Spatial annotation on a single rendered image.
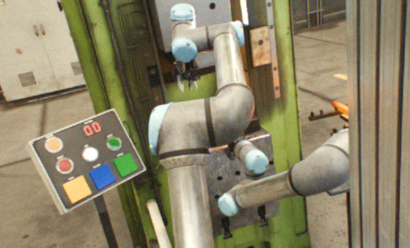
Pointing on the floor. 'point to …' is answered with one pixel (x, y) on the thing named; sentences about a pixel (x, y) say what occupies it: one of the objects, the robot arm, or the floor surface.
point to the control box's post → (105, 221)
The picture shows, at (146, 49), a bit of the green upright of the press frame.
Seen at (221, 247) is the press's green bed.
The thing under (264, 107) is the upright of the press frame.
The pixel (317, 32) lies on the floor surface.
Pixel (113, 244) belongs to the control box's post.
